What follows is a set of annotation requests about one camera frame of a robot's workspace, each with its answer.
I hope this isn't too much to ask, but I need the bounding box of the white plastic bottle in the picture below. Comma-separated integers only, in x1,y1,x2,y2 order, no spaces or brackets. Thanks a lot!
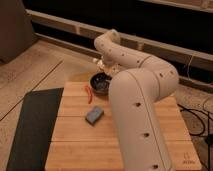
93,58,119,77

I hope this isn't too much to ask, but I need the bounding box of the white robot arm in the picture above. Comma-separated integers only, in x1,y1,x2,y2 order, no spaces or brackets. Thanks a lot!
94,30,179,171

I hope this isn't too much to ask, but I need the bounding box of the dark ceramic bowl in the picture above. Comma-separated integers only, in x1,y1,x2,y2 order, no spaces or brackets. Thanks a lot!
90,72,112,95

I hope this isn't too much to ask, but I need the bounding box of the blue sponge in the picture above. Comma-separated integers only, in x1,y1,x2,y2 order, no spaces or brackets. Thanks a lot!
85,106,104,125

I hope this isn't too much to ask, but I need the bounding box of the black floor mat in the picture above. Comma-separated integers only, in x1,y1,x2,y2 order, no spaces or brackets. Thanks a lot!
6,88,63,171

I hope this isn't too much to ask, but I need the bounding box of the brown cabinet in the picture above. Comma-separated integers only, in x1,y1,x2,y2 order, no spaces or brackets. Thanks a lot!
0,0,37,63

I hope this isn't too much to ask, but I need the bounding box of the black cable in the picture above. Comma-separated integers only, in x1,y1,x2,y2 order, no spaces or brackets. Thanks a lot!
177,103,213,171

